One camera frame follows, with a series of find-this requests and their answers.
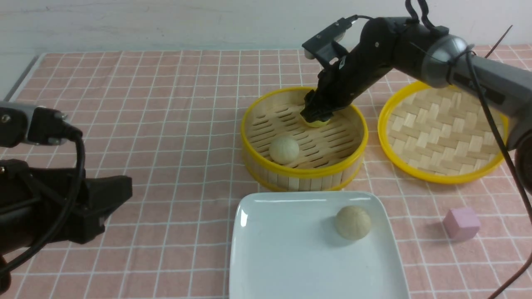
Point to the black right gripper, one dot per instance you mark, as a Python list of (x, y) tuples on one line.
[(374, 56)]

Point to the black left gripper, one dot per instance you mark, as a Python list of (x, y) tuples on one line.
[(32, 198)]

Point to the yellow steamed bun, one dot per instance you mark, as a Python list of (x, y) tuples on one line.
[(317, 123)]

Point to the beige steamed bun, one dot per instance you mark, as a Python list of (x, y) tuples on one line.
[(353, 223), (284, 150)]

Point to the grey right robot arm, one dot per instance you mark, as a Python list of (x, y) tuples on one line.
[(430, 55)]

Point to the white square plate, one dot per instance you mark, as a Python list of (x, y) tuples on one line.
[(285, 246)]

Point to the yellow-rimmed bamboo steamer basket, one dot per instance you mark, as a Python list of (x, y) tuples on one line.
[(329, 158)]

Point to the pink checkered tablecloth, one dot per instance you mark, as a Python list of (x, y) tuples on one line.
[(171, 121)]

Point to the yellow-rimmed woven steamer lid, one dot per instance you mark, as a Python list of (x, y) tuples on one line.
[(438, 135)]

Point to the pink cube block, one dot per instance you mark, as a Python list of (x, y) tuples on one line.
[(461, 224)]

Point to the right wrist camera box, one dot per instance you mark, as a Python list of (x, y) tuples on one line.
[(325, 45)]

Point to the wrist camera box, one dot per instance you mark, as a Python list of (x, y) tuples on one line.
[(34, 125), (325, 45)]

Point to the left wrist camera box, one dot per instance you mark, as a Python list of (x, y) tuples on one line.
[(34, 125)]

